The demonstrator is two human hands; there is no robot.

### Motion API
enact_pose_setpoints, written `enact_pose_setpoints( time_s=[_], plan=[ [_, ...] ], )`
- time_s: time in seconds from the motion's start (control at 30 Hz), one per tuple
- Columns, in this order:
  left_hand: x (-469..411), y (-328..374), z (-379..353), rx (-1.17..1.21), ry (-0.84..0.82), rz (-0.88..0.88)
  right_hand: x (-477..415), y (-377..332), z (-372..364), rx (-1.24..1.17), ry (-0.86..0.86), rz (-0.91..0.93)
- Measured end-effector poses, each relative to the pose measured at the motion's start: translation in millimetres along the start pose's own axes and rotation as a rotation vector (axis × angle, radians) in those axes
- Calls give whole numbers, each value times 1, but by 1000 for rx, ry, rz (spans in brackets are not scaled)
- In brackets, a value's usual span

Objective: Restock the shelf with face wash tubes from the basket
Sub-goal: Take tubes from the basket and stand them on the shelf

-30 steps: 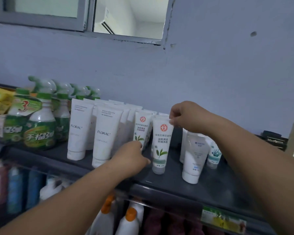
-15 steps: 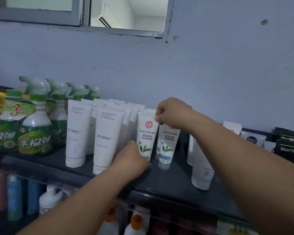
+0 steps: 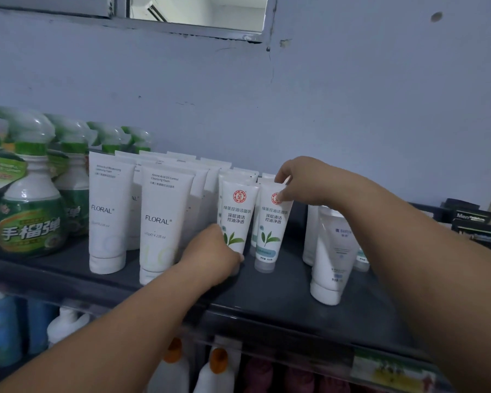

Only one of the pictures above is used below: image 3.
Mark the person's right hand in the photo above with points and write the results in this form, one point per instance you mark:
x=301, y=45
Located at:
x=319, y=184

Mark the person's left hand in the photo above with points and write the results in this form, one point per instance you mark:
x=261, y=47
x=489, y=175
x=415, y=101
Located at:
x=212, y=257

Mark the dark grey shelf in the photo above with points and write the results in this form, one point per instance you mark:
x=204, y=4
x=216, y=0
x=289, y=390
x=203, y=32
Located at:
x=278, y=298

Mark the row of green-leaf tubes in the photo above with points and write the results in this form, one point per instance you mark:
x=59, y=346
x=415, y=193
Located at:
x=237, y=175

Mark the seaweed print white tube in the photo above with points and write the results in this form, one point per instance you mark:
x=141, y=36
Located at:
x=362, y=259

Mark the rows of plain white tubes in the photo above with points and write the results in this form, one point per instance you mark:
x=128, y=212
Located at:
x=110, y=208

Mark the person's right forearm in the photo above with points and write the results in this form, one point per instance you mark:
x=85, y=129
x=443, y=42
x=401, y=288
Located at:
x=442, y=274

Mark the person's left forearm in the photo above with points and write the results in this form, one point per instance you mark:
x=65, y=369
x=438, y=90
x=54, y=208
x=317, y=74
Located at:
x=106, y=343

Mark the white cleaner bottle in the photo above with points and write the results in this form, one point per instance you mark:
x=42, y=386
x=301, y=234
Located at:
x=65, y=323

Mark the green yellow price tag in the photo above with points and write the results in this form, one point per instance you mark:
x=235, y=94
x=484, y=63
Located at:
x=393, y=372

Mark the white air conditioner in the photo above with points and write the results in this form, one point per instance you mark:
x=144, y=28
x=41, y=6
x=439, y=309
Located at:
x=155, y=12

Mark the grey framed window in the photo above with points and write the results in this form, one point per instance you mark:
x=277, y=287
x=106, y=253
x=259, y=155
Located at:
x=65, y=6

